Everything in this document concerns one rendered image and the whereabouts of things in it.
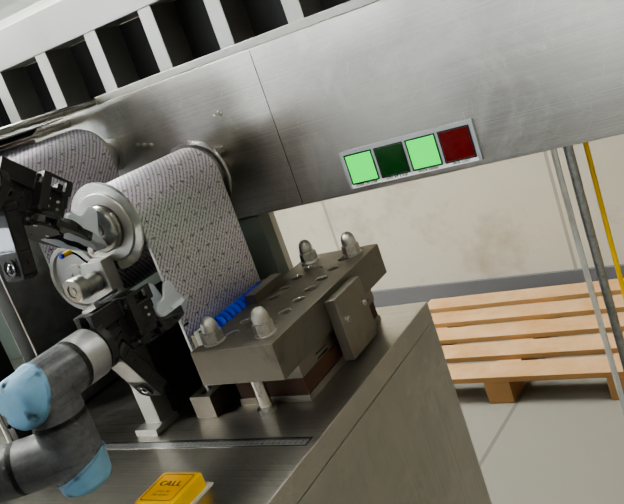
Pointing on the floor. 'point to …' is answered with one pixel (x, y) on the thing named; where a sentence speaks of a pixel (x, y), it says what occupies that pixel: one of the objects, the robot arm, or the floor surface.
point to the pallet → (539, 336)
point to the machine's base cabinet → (407, 442)
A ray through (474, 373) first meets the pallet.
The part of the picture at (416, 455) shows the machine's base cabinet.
